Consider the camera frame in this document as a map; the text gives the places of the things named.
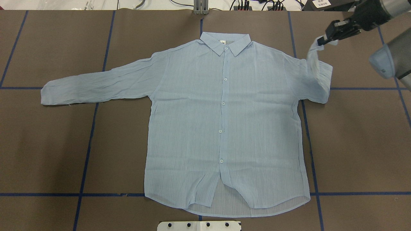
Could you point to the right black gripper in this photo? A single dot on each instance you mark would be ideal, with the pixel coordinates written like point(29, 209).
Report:
point(368, 15)

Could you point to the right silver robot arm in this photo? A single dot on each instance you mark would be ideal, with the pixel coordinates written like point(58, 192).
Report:
point(393, 59)

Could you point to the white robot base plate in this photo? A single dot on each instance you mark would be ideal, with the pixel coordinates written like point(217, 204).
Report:
point(200, 226)

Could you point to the aluminium frame post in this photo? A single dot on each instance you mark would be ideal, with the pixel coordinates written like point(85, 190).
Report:
point(201, 7)

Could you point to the light blue button shirt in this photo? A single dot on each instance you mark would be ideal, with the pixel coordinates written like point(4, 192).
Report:
point(224, 133)

